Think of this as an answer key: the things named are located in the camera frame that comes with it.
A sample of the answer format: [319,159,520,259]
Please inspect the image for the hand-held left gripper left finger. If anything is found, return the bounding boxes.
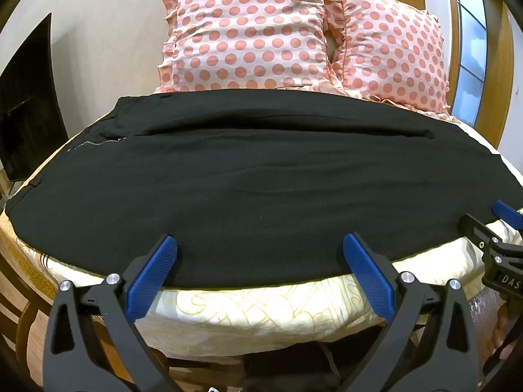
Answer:
[48,234,181,392]

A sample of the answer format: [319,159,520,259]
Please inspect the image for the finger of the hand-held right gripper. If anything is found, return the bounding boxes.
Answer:
[458,213,504,256]
[491,200,523,231]

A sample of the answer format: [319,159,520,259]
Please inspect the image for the black flat screen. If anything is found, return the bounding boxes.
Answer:
[0,12,71,183]

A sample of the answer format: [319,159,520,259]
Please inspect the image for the person's right hand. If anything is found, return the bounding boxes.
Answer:
[486,303,516,362]

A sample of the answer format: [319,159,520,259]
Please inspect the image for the black pants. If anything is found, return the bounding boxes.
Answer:
[4,92,523,291]

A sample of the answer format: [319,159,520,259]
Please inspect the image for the pink polka dot pillow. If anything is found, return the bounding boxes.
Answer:
[323,0,453,122]
[154,0,341,93]

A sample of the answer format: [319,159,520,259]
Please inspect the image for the bed with yellow patterned sheet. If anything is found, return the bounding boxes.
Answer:
[0,122,523,362]

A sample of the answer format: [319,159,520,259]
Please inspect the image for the wooden framed window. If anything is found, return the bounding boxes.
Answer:
[443,0,515,148]

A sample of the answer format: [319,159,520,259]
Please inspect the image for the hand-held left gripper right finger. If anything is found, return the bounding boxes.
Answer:
[339,232,480,392]

